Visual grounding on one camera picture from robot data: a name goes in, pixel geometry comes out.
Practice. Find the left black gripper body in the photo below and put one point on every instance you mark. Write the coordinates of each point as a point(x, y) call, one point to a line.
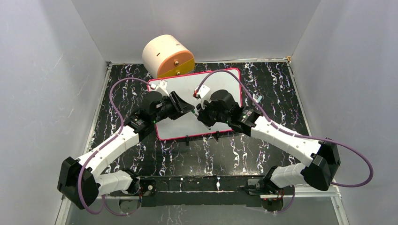
point(169, 109)

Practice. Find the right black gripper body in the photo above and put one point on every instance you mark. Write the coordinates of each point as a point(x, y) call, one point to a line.
point(210, 116)

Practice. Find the pink framed whiteboard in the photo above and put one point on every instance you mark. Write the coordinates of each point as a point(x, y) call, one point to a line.
point(184, 86)

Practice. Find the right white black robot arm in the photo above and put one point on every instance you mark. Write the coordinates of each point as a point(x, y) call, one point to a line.
point(319, 161)

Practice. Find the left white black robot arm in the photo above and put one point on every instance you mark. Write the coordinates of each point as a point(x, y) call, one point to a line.
point(82, 180)

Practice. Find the cream cylindrical drawer box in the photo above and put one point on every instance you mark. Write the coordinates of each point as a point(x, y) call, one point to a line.
point(164, 56)

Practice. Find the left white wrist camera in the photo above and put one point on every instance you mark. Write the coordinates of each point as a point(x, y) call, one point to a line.
point(161, 87)

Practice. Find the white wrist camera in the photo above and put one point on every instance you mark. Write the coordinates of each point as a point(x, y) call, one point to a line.
point(161, 87)
point(203, 93)

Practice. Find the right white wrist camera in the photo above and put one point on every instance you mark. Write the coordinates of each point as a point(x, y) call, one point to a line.
point(203, 93)

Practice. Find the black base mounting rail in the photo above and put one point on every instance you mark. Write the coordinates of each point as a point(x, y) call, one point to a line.
point(204, 190)

